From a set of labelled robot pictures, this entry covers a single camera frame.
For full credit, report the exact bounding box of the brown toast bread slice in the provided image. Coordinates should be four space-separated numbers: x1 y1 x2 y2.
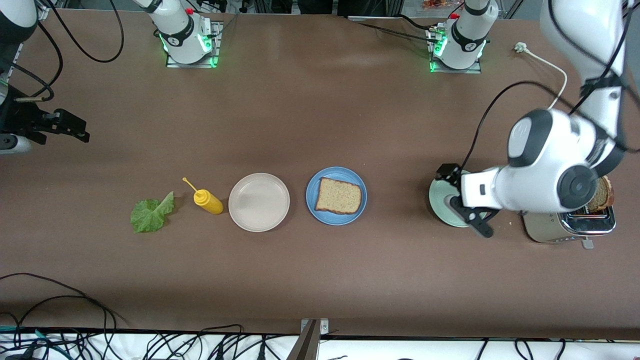
585 175 615 212
315 177 363 216

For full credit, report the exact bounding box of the green lettuce leaf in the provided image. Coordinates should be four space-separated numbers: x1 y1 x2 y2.
130 191 176 234

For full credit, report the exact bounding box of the yellow mustard squeeze bottle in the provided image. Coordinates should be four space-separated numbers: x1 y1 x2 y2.
182 177 224 216

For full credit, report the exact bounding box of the light green plate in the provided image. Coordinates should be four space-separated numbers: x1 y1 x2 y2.
429 170 483 228

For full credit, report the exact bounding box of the blue plate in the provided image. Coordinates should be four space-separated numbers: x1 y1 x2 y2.
306 166 368 226

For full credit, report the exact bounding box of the beige plate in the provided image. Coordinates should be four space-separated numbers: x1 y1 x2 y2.
228 173 291 233

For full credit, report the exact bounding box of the beige and chrome toaster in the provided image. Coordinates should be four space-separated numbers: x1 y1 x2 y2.
520 202 617 250

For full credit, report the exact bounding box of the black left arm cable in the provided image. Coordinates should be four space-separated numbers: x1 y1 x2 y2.
460 0 640 171

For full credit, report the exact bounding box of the grey aluminium table side rail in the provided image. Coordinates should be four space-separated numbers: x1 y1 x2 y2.
7 42 26 71

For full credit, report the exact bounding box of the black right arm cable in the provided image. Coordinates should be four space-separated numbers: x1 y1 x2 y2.
0 0 126 103

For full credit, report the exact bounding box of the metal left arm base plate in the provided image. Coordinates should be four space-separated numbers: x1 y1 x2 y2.
429 27 482 75

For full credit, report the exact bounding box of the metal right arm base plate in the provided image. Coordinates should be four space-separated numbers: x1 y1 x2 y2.
166 21 221 69

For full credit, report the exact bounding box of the white toaster power cable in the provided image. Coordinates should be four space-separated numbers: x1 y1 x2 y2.
514 42 569 111

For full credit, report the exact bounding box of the black arm base cable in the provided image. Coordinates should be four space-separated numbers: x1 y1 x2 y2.
356 21 441 45
395 14 443 32
202 12 238 41

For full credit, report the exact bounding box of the black looping floor cable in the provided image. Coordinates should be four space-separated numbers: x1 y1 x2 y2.
0 272 126 346

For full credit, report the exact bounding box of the silver table edge bracket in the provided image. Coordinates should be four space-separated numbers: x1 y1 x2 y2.
300 318 329 334

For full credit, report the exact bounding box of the teal floor cable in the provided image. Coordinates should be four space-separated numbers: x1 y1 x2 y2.
0 326 66 357

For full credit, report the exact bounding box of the grey aluminium profile post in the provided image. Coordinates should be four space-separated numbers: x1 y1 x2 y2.
286 320 321 360

